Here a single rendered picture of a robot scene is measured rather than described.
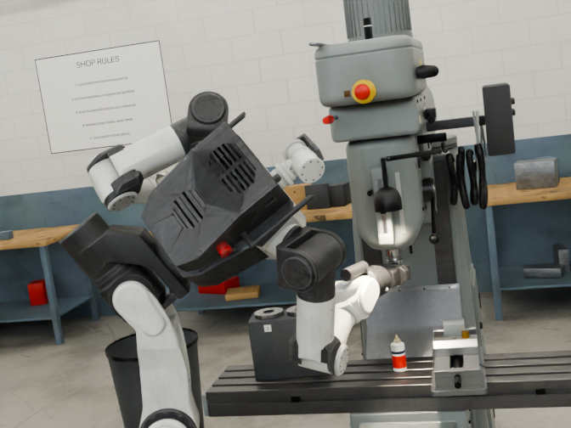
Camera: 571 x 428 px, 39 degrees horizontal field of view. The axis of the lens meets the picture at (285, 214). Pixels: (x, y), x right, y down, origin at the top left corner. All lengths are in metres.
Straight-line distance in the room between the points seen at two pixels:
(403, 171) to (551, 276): 3.95
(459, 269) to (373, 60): 0.93
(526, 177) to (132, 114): 3.34
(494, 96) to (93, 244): 1.26
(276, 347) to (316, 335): 0.60
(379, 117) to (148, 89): 5.00
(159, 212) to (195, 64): 5.12
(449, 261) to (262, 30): 4.28
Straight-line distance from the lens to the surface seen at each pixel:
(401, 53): 2.07
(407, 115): 2.16
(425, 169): 2.40
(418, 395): 2.36
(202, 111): 1.91
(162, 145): 1.93
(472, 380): 2.23
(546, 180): 5.99
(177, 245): 1.77
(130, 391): 4.07
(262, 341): 2.45
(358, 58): 2.07
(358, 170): 2.22
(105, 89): 7.20
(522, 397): 2.34
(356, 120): 2.17
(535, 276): 6.10
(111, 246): 1.87
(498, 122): 2.48
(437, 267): 2.72
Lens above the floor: 1.78
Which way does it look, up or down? 8 degrees down
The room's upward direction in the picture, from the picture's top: 8 degrees counter-clockwise
